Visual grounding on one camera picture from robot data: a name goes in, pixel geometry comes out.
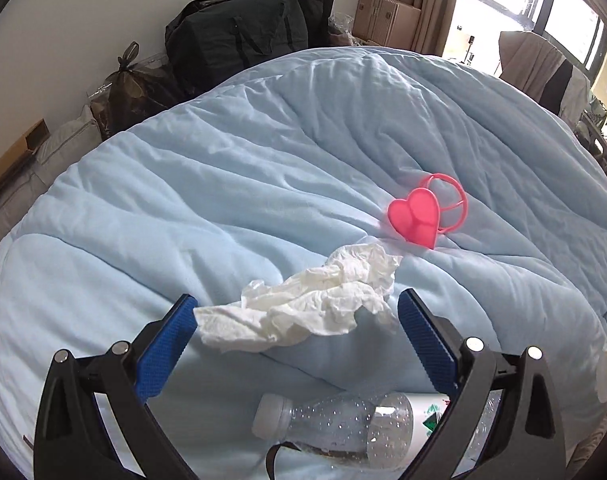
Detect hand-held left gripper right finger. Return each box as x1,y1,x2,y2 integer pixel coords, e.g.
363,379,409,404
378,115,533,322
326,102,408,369
397,287,569,480

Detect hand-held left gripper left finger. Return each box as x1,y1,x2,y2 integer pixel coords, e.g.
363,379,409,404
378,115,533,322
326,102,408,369
33,294,200,480

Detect white tissue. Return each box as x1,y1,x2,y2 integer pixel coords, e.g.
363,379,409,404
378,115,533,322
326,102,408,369
193,242,404,353

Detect clear plastic bottle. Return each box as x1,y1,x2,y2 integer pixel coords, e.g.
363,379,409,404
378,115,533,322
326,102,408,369
252,391,504,473

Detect pink heart-shaped cup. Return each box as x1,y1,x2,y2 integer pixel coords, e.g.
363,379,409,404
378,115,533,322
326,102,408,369
386,172,468,251

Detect light blue quilt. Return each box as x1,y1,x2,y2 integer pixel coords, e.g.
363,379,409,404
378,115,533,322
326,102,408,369
0,46,607,480

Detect grey cushion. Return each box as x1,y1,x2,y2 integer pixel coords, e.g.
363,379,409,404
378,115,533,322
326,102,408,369
0,105,104,256

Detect flat cardboard piece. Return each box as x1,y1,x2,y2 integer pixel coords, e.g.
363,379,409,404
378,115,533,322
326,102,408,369
0,118,49,196

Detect dark plastic garbage bag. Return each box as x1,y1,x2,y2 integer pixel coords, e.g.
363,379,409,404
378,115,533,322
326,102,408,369
90,41,184,136

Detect pile of clothes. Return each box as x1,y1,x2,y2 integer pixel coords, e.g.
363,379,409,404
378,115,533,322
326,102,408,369
548,55,607,186

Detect chair with beige cloth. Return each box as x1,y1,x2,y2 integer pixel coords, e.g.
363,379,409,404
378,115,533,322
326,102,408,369
498,30,574,96

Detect black duffel bag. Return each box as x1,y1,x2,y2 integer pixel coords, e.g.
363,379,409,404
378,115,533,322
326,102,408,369
164,0,310,81

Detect clear plastic bag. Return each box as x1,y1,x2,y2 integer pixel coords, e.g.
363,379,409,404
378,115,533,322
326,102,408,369
327,11,357,48

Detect beige curtain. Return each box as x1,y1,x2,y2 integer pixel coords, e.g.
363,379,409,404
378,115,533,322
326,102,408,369
401,0,467,56

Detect window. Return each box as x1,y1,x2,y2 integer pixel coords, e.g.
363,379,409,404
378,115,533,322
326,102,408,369
458,0,607,81

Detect black strap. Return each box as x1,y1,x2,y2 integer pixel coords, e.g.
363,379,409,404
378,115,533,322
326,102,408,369
264,441,304,480

